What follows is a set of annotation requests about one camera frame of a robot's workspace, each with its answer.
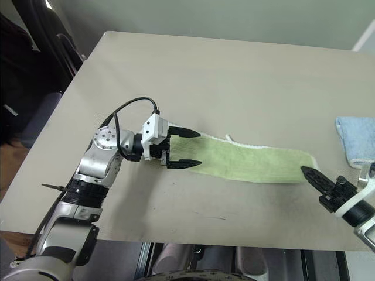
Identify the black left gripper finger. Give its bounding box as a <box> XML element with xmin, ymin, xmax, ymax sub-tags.
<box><xmin>168</xmin><ymin>126</ymin><xmax>202</xmax><ymax>139</ymax></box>
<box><xmin>166</xmin><ymin>159</ymin><xmax>203</xmax><ymax>170</ymax></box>

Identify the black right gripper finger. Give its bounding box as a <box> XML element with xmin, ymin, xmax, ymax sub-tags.
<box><xmin>300</xmin><ymin>165</ymin><xmax>336</xmax><ymax>197</ymax></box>

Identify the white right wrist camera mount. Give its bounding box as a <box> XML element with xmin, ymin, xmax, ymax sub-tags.
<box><xmin>335</xmin><ymin>163</ymin><xmax>375</xmax><ymax>220</ymax></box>

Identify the green towel with white hem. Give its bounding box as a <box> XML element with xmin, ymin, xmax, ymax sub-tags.
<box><xmin>168</xmin><ymin>124</ymin><xmax>319</xmax><ymax>185</ymax></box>

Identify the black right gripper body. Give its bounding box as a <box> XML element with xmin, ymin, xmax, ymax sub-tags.
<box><xmin>318</xmin><ymin>174</ymin><xmax>359</xmax><ymax>213</ymax></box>

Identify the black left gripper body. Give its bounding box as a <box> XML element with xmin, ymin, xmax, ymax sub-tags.
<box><xmin>145</xmin><ymin>134</ymin><xmax>173</xmax><ymax>170</ymax></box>

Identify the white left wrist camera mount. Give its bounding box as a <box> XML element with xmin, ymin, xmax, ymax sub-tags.
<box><xmin>140</xmin><ymin>113</ymin><xmax>170</xmax><ymax>161</ymax></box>

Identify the black office chair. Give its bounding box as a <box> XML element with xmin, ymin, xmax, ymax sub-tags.
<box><xmin>11</xmin><ymin>0</ymin><xmax>88</xmax><ymax>81</ymax></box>
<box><xmin>0</xmin><ymin>11</ymin><xmax>74</xmax><ymax>144</ymax></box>

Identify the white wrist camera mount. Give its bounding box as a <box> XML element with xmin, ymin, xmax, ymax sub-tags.
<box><xmin>140</xmin><ymin>113</ymin><xmax>170</xmax><ymax>161</ymax></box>
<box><xmin>335</xmin><ymin>163</ymin><xmax>375</xmax><ymax>220</ymax></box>

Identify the folded light blue towel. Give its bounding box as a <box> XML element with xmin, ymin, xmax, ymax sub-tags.
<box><xmin>335</xmin><ymin>116</ymin><xmax>375</xmax><ymax>169</ymax></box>

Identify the grey-blue chair seat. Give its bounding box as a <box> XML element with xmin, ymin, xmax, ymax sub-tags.
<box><xmin>20</xmin><ymin>92</ymin><xmax>63</xmax><ymax>149</ymax></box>

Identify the black table frame leg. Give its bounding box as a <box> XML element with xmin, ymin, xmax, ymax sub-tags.
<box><xmin>301</xmin><ymin>250</ymin><xmax>351</xmax><ymax>281</ymax></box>
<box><xmin>136</xmin><ymin>242</ymin><xmax>156</xmax><ymax>281</ymax></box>

